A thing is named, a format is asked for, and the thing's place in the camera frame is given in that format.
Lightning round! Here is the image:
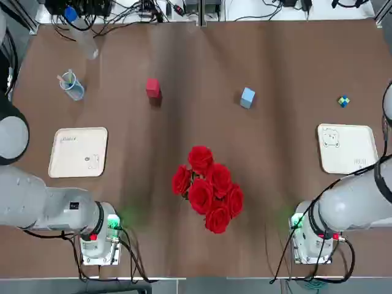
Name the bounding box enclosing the blue foam block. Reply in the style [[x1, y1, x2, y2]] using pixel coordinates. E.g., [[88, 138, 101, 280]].
[[239, 87, 256, 110]]

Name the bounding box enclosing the cream tray with bear print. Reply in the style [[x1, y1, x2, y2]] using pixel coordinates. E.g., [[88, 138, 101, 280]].
[[317, 123, 380, 174]]

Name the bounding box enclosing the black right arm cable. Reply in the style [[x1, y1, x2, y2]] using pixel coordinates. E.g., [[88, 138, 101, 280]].
[[269, 159, 392, 284]]

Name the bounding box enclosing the red foam block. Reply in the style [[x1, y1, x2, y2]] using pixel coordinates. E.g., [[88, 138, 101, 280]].
[[145, 78, 162, 99]]

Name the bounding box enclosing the clear bottle with blue cap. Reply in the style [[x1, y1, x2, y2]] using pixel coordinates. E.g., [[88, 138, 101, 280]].
[[63, 6, 100, 61]]

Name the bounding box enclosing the clear plastic cup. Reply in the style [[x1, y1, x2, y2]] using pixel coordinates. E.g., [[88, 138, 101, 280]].
[[59, 72, 85, 101]]

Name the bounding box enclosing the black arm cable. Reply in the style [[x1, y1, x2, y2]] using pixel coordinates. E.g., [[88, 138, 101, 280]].
[[269, 159, 392, 284], [26, 225, 160, 284]]

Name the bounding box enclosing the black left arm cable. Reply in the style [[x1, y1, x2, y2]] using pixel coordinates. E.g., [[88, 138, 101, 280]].
[[26, 225, 160, 284]]

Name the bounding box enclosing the black box device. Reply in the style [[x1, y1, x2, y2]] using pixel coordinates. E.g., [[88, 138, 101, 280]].
[[45, 0, 113, 17]]

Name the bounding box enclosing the cream tray with rabbit print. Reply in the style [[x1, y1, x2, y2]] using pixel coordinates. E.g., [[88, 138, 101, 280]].
[[48, 127, 109, 179]]

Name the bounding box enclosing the black power supply unit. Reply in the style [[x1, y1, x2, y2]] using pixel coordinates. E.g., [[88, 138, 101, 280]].
[[184, 0, 222, 15]]

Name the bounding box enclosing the red rose bouquet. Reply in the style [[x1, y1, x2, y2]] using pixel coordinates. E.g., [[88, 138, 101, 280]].
[[171, 145, 245, 235]]

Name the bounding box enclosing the black cable hub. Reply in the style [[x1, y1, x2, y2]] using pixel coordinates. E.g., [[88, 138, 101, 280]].
[[137, 0, 156, 18]]

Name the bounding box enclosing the silver aluminium post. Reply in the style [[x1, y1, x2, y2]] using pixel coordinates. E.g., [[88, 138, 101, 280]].
[[21, 0, 40, 36], [198, 0, 207, 28]]

